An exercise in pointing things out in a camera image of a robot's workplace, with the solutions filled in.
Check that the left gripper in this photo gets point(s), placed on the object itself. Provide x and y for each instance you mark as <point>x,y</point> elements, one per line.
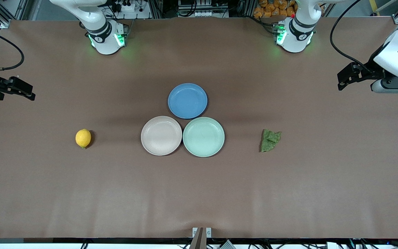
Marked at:
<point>370,68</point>

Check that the yellow lemon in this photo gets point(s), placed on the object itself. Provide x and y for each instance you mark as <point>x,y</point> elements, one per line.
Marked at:
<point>83,138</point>

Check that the green lettuce leaf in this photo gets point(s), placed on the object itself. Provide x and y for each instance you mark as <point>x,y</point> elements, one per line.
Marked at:
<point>268,141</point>

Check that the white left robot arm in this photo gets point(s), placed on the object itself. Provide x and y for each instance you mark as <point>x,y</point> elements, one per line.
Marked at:
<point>294,38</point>

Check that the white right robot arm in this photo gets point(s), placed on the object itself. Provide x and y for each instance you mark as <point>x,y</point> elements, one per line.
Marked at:
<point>105,41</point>

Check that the orange snack packets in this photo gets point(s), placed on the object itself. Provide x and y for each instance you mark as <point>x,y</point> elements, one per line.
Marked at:
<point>271,7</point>

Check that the white power strip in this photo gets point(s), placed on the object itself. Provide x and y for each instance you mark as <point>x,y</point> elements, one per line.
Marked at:
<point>126,6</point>

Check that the beige pink plate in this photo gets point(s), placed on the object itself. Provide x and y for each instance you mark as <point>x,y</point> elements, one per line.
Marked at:
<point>161,135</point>

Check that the blue plate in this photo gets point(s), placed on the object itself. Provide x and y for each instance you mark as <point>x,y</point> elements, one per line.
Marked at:
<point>187,101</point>

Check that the mint green plate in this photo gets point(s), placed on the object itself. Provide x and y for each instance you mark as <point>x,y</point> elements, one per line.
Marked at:
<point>203,137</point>

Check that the grey metal bracket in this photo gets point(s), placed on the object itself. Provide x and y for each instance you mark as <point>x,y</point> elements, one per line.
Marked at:
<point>201,237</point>

